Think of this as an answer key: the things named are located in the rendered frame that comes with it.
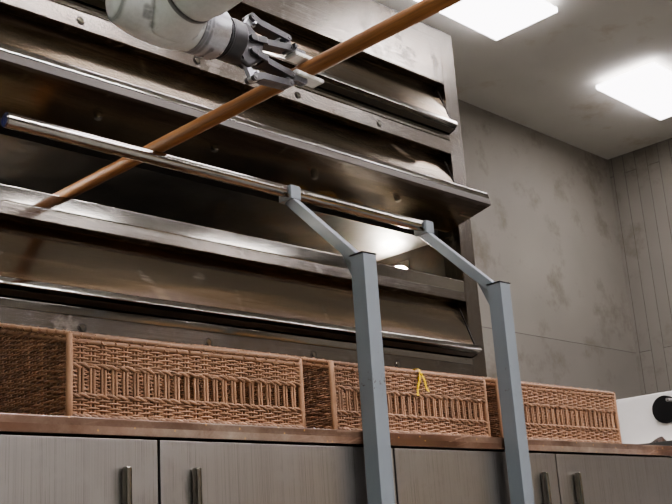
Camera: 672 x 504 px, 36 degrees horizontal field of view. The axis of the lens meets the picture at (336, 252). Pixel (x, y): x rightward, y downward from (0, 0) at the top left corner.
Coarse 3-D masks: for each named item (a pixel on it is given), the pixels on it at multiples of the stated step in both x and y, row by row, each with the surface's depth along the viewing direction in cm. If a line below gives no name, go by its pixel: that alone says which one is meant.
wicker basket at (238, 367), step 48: (0, 336) 197; (48, 336) 184; (96, 336) 183; (0, 384) 194; (48, 384) 182; (96, 384) 231; (144, 384) 188; (192, 384) 241; (240, 384) 204; (288, 384) 213
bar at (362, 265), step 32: (32, 128) 199; (64, 128) 204; (160, 160) 219; (192, 160) 226; (288, 192) 244; (320, 224) 235; (416, 224) 275; (352, 256) 225; (448, 256) 270; (352, 288) 223; (512, 320) 255; (512, 352) 252; (384, 384) 217; (512, 384) 249; (384, 416) 215; (512, 416) 247; (384, 448) 212; (512, 448) 245; (384, 480) 210; (512, 480) 244
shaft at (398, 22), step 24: (432, 0) 171; (456, 0) 169; (384, 24) 178; (408, 24) 175; (336, 48) 186; (360, 48) 183; (312, 72) 191; (240, 96) 204; (264, 96) 199; (216, 120) 209; (168, 144) 219; (120, 168) 231; (72, 192) 244
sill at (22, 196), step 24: (0, 192) 233; (24, 192) 237; (96, 216) 250; (120, 216) 254; (144, 216) 260; (216, 240) 274; (240, 240) 280; (264, 240) 286; (336, 264) 304; (384, 264) 320; (456, 288) 342
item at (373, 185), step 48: (0, 96) 236; (48, 96) 240; (96, 96) 243; (144, 96) 250; (144, 144) 266; (192, 144) 271; (240, 144) 276; (288, 144) 281; (336, 192) 311; (384, 192) 318; (432, 192) 324
